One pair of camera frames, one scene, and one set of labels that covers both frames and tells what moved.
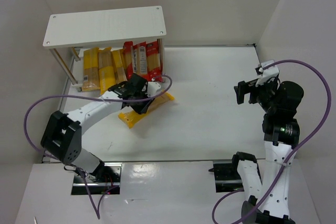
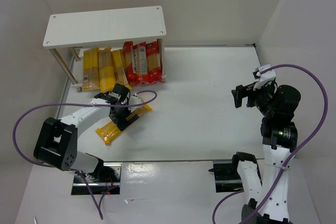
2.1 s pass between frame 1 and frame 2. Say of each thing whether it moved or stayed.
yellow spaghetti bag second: stayed
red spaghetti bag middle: stayed
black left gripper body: moved
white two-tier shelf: stayed
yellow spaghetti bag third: stayed
